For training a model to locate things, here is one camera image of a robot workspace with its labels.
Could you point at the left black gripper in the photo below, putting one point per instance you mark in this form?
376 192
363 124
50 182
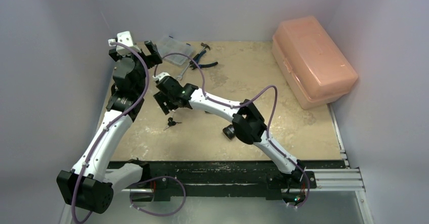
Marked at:
152 59

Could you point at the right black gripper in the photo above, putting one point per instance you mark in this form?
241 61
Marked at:
161 99

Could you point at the black key bunch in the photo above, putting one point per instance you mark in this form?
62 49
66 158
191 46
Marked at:
171 122

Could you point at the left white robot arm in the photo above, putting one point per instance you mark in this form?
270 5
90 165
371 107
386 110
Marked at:
88 185

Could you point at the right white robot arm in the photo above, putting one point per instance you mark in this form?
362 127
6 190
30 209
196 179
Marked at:
248 123

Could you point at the clear plastic organizer box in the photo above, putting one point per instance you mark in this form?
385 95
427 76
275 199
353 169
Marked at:
167 45

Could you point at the silver wrench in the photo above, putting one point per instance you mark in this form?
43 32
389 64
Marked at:
180 75

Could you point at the small hammer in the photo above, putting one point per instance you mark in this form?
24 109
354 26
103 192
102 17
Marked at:
205 47

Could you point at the black padlock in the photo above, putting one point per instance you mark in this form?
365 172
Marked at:
229 132

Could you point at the pink plastic storage box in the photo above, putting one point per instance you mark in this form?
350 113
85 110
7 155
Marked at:
314 67

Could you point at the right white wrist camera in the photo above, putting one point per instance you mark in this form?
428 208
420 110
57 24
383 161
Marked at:
157 78

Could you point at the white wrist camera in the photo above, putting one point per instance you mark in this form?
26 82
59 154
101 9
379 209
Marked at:
124 38
157 78

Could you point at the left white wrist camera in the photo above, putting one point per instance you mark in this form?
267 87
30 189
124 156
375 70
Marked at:
124 38

